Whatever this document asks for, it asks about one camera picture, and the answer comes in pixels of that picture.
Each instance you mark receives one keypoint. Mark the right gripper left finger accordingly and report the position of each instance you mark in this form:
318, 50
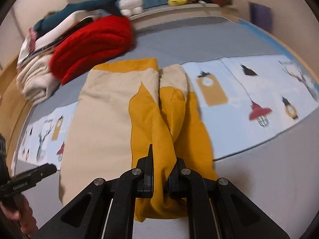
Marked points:
145, 185

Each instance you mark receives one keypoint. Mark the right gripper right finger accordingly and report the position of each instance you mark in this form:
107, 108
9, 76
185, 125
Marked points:
177, 183

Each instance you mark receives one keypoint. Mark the beige and mustard jacket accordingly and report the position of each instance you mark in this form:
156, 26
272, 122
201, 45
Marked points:
124, 109

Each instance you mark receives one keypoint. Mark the person's left hand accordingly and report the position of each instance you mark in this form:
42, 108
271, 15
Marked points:
24, 216

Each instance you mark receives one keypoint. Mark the wooden headboard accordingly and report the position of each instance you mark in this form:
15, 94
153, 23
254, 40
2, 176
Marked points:
14, 109

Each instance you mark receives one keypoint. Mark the cream folded blanket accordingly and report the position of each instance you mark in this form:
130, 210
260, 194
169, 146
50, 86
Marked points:
35, 81

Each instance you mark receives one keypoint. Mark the printed light blue bed runner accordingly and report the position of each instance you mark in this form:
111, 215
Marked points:
243, 102

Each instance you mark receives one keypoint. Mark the red folded quilt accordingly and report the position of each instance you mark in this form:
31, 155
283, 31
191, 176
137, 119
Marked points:
96, 43

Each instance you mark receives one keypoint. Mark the white folded bedding stack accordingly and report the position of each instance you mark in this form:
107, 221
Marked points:
65, 25

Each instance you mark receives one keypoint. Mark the white plush toy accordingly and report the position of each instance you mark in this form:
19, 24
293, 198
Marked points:
129, 8

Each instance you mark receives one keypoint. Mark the teal plush shark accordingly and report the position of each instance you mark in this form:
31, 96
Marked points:
48, 23

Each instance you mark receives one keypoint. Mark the purple paper bag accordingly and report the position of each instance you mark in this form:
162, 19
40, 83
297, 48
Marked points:
261, 16

